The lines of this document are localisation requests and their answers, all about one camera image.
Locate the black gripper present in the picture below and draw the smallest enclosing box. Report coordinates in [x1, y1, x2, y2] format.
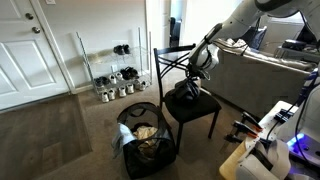
[185, 64, 203, 83]

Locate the dark clothing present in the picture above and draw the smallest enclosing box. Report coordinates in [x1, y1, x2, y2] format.
[172, 79, 202, 104]

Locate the black metal chair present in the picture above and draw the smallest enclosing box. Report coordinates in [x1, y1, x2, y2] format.
[153, 43, 223, 155]

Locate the pale clothes pile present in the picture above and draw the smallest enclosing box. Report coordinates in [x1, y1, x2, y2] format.
[213, 37, 262, 58]

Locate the black shoe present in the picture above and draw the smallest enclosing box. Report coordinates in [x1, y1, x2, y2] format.
[112, 44, 126, 56]
[122, 43, 132, 55]
[128, 66, 140, 80]
[119, 68, 132, 81]

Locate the grey sofa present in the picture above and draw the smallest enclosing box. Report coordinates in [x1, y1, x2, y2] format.
[201, 38, 320, 118]

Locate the dark blue bag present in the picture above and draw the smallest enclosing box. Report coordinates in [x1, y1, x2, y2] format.
[245, 24, 268, 51]

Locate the orange black clamp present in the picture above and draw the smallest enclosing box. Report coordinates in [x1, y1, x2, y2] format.
[232, 120, 260, 139]
[241, 111, 265, 132]

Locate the beige cloth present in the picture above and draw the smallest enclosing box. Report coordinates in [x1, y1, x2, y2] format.
[132, 125, 160, 156]

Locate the light blue cloth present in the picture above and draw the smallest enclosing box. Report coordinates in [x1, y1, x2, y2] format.
[111, 123, 138, 158]

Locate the black mesh laundry hamper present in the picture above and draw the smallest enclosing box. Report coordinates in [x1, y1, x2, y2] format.
[111, 101, 178, 180]

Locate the black box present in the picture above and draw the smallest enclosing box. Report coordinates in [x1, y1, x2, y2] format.
[281, 38, 308, 51]

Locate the white panelled entry door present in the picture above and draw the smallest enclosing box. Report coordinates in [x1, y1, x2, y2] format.
[0, 0, 72, 112]

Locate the wire shoe rack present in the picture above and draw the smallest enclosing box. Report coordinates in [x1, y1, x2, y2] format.
[75, 27, 154, 102]

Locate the black base cable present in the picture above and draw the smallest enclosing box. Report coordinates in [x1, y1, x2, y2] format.
[265, 78, 319, 143]

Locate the white object with black strap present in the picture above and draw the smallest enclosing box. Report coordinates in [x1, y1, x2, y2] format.
[234, 139, 292, 180]

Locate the blue striped cable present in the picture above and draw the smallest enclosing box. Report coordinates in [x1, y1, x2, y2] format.
[297, 71, 320, 106]

